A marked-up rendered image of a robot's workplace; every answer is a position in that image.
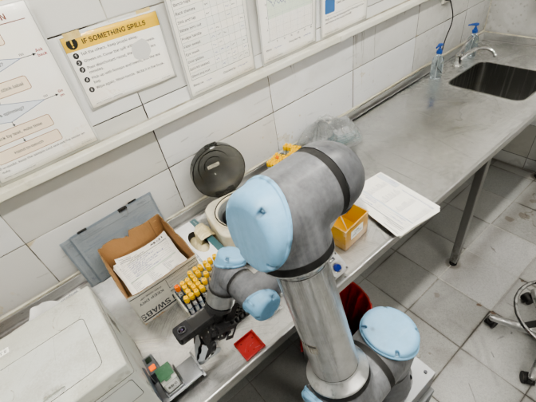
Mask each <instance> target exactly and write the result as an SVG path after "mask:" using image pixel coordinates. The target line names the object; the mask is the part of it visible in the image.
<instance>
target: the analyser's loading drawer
mask: <svg viewBox="0 0 536 402"><path fill-rule="evenodd" d="M189 353H190V356H189V357H188V358H187V359H186V360H185V361H183V362H182V363H181V364H180V365H178V366H177V367H175V366H174V365H173V364H172V367H173V368H174V370H175V372H176V373H177V375H178V376H179V378H180V379H181V381H182V384H181V385H180V386H179V387H178V388H177V389H176V390H175V391H173V392H172V393H171V394H169V393H168V392H167V391H166V390H165V388H164V387H163V385H162V384H161V383H160V381H159V379H158V377H156V378H157V380H158V382H157V383H155V384H154V385H155V387H156V390H157V392H158V393H159V396H160V398H161V399H162V400H163V401H164V402H170V401H171V400H173V399H174V398H175V397H176V396H178V395H179V394H180V393H181V392H182V391H183V390H184V389H185V388H187V387H188V386H189V385H190V384H192V383H193V382H194V381H195V380H197V379H198V378H199V377H200V376H202V375H204V376H206V373H205V372H204V371H203V369H202V367H201V366H200V364H199V362H198V361H197V360H196V359H195V357H194V355H193V354H192V352H191V351H190V352H189Z"/></svg>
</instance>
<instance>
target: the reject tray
mask: <svg viewBox="0 0 536 402"><path fill-rule="evenodd" d="M234 346H235V348H236V349H237V350H238V351H239V352H240V353H241V354H242V356H243V357H244V358H245V360H246V361H249V360H250V359H251V358H252V357H254V356H255V355H256V354H257V353H258V352H259V351H261V350H262V349H263V348H264V347H265V346H266V345H265V344H264V343H263V342H262V340H261V339H260V338H259V337H258V336H257V335H256V333H255V332H254V331H253V330H252V329H251V330H250V331H249V332H247V333H246V334H245V335H244V336H242V337H241V338H240V339H238V340H237V341H236V342H235V343H234Z"/></svg>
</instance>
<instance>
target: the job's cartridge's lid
mask: <svg viewBox="0 0 536 402"><path fill-rule="evenodd" d="M154 372H155V374H156V375H157V377H158V379H159V381H160V383H162V382H163V381H164V380H165V381H166V382H167V381H168V380H169V379H171V374H172V373H174V371H173V369H172V368H171V366H170V365H169V363H168V361H167V362H165V363H164V364H163V365H161V366H160V367H159V368H158V369H157V370H155V371H154Z"/></svg>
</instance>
